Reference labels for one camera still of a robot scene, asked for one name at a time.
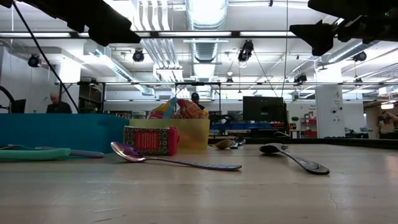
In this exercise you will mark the black metal spoon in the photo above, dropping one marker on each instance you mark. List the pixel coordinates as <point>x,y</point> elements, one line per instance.
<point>308,165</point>

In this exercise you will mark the black table frame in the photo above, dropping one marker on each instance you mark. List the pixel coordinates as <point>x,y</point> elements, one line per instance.
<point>342,143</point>

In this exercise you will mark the white pillar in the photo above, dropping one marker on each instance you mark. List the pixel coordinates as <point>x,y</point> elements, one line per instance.
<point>328,105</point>

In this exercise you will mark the red snack packet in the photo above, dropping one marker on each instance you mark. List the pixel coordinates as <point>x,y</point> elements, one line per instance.
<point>189,110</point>

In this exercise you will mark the small black monitor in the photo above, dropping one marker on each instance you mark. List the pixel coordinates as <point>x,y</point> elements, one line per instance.
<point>17,106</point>

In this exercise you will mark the dark teal plastic bin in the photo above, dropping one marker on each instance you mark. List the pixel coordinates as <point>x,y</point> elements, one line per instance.
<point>62,133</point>

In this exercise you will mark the black ceiling spotlight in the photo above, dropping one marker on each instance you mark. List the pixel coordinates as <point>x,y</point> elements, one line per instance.
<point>138,56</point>
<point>360,56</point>
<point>245,51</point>
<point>34,60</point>
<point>300,78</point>

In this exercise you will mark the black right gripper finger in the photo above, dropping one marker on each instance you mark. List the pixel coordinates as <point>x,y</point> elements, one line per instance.
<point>318,37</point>

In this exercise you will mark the white-lidded glass jar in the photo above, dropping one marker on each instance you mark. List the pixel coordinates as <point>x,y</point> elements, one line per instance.
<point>138,114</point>

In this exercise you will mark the ramen noodle packet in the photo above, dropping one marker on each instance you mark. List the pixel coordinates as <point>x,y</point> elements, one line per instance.
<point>161,109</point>

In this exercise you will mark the silver metal spoon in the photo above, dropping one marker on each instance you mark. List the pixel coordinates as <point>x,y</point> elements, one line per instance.
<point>224,144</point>

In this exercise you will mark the yellow snack packet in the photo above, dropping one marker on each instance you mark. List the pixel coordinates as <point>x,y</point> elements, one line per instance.
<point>206,113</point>

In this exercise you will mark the small potted plant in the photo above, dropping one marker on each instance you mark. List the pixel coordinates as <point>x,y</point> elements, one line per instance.
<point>294,119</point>

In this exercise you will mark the yellow plastic bin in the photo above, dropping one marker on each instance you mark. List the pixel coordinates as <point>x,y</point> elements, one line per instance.
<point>196,137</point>

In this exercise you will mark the rainbow iridescent spoon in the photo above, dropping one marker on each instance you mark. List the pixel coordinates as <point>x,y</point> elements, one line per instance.
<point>130,154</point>

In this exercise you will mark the patterned red spice tin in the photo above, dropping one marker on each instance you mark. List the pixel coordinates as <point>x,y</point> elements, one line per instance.
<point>146,140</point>

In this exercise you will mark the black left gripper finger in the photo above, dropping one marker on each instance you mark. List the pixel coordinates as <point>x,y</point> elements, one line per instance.
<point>115,29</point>

